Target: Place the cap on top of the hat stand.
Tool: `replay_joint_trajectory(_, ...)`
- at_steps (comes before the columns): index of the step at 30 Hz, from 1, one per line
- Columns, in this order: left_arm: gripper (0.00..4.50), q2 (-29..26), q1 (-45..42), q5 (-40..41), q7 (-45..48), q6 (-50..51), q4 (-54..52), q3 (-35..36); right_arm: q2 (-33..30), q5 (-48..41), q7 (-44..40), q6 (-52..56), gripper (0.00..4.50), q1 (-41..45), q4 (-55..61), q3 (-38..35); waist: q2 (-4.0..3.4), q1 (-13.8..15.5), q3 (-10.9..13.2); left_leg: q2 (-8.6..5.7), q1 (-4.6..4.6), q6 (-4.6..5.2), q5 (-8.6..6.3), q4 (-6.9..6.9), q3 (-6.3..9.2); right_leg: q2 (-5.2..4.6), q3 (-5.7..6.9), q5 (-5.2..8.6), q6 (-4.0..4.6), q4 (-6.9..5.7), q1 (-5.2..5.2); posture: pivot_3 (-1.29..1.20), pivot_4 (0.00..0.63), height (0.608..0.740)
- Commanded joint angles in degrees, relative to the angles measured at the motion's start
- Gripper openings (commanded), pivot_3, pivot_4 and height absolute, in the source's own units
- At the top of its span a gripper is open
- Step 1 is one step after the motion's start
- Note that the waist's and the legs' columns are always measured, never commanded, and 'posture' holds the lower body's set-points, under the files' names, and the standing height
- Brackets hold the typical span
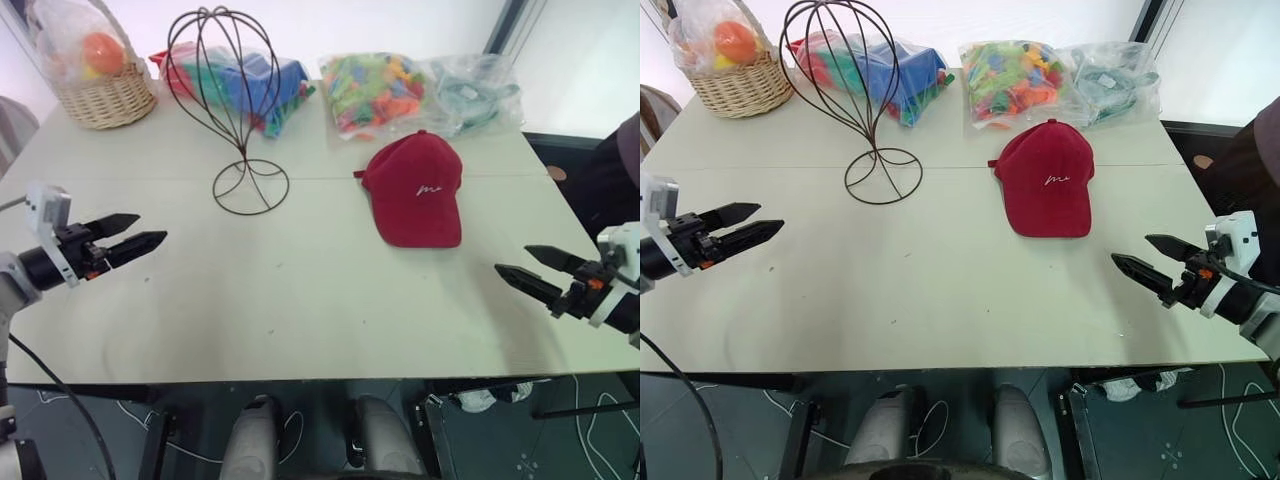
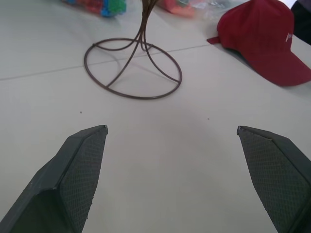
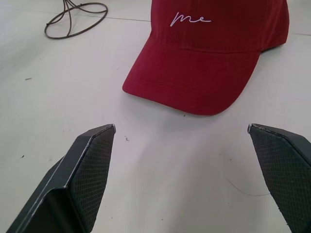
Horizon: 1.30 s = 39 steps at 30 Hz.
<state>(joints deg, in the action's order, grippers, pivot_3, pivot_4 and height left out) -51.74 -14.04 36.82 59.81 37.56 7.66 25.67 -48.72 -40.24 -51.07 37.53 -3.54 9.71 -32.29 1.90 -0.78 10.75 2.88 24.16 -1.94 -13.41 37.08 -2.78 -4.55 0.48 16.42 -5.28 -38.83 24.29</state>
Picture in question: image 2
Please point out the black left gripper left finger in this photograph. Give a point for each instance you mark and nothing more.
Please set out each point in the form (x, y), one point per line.
(73, 174)

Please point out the bag of colourful blocks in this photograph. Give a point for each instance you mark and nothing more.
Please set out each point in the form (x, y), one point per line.
(102, 6)

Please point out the red baseball cap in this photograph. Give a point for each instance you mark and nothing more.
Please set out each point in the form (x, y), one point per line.
(264, 38)

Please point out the dark object at table edge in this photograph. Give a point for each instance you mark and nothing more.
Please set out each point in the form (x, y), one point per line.
(302, 21)

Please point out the clear bag of orange items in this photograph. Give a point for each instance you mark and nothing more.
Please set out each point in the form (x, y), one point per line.
(177, 7)

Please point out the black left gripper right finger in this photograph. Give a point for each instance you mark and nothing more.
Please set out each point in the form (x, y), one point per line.
(274, 174)

